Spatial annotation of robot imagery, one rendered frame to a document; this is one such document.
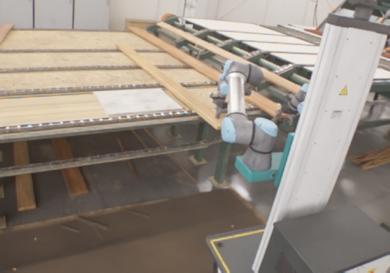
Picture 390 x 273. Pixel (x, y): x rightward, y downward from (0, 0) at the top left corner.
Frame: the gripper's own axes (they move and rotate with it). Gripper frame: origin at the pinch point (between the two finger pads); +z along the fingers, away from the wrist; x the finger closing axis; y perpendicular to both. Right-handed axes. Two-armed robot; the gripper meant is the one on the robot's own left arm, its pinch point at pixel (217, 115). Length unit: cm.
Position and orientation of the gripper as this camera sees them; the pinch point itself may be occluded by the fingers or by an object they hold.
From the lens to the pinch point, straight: 244.5
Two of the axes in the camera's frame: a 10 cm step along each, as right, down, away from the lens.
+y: 8.5, -0.8, 5.2
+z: -1.5, 9.0, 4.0
